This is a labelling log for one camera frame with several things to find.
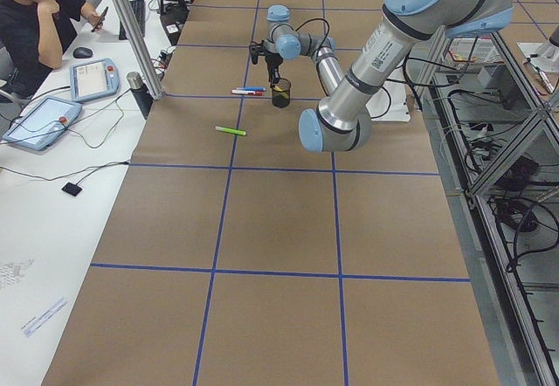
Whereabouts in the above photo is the yellow highlighter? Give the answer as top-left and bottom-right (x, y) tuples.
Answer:
(272, 85), (289, 99)

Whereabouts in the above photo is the blue highlighter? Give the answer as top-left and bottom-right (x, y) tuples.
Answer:
(234, 86), (266, 92)

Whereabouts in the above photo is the red white marker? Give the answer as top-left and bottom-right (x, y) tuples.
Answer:
(231, 89), (264, 96)

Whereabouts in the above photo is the green highlighter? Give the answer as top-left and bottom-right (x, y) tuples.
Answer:
(215, 126), (247, 136)

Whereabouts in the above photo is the black mesh pen cup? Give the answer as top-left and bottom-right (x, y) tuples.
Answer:
(271, 78), (291, 108)

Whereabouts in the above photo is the black keyboard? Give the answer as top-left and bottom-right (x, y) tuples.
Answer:
(118, 0), (147, 41)

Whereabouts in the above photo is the dark water bottle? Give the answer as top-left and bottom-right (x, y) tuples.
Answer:
(126, 71), (153, 120)

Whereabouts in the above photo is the upper teach pendant tablet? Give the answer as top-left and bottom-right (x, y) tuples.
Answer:
(69, 59), (120, 102)

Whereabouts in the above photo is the teach pendant tablet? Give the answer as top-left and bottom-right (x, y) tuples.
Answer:
(69, 59), (120, 102)
(2, 96), (82, 151)

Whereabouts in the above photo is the grey computer mouse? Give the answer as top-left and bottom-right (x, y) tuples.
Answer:
(72, 46), (93, 59)

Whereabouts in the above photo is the person in black shirt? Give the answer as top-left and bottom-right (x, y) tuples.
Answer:
(1, 0), (103, 97)

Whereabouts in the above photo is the small black square puck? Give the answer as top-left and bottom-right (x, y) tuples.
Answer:
(62, 182), (82, 197)

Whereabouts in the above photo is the lower teach pendant tablet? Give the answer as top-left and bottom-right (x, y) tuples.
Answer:
(2, 96), (82, 151)

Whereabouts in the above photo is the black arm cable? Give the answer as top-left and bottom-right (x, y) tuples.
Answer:
(294, 17), (332, 51)

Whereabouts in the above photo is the white camera stand post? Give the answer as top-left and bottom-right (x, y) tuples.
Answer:
(366, 82), (411, 123)

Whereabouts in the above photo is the aluminium frame post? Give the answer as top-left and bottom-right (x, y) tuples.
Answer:
(113, 0), (163, 100)

